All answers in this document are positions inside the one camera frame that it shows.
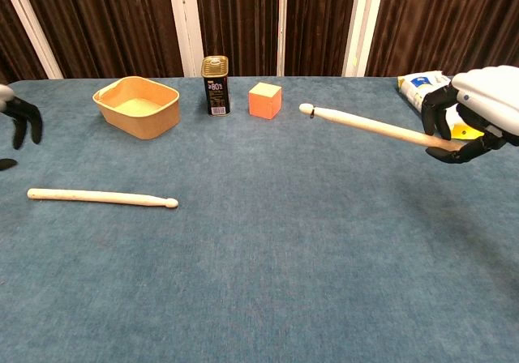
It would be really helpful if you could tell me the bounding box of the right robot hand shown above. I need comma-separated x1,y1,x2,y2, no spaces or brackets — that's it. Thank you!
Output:
420,65,519,165

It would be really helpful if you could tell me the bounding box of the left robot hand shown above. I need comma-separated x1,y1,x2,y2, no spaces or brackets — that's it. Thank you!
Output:
0,83,44,172

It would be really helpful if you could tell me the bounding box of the plain wooden drumstick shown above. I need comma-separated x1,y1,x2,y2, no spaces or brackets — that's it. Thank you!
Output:
27,188,179,209

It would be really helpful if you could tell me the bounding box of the wooden drumstick with dark ring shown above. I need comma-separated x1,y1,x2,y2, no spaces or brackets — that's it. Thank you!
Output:
298,103,464,152

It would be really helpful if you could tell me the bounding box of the white and yellow packaged bag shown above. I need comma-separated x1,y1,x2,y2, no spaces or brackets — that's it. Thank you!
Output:
397,70,486,143

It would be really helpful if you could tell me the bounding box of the kraft paper food bowl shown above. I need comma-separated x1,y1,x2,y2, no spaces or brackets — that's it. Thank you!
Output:
92,75,182,140

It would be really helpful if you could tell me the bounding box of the dark brown curtain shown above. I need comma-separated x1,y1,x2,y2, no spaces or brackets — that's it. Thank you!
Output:
0,0,519,88

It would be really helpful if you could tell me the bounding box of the black and gold tin can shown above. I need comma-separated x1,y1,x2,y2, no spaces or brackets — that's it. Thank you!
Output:
200,55,232,117

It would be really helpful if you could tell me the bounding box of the orange cube block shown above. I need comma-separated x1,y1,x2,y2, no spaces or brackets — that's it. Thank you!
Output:
247,82,283,120

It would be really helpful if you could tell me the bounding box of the white frame post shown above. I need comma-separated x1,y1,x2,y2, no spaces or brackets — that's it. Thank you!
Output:
341,0,387,78
276,0,290,77
166,0,205,78
0,0,64,80

